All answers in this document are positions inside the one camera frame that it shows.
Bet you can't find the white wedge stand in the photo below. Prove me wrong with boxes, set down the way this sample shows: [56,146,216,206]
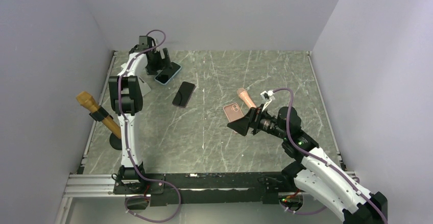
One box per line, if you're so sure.
[138,77,152,97]

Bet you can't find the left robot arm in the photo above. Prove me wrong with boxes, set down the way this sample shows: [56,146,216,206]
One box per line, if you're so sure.
[109,34,172,193]

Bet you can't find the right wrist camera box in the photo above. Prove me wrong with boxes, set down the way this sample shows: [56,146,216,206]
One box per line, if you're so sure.
[260,90,275,110]

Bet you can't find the purple black phone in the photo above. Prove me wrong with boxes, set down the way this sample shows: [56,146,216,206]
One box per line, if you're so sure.
[172,81,196,108]

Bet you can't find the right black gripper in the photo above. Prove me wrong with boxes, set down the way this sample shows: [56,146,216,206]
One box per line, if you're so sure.
[228,104,288,140]

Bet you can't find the pink phone case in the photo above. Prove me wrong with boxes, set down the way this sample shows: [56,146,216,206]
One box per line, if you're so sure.
[223,103,244,122]

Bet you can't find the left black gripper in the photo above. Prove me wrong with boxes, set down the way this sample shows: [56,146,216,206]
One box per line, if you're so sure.
[147,48,174,76]

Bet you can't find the yellow microphone on stand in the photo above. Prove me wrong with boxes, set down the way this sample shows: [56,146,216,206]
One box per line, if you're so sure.
[76,91,122,151]

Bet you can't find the pink microphone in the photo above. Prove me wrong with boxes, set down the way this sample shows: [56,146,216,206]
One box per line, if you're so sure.
[237,88,257,109]

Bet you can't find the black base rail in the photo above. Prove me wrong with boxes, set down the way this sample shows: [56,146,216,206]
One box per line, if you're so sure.
[112,171,297,207]

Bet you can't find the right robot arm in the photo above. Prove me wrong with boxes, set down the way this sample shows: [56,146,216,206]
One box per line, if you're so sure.
[227,105,388,223]

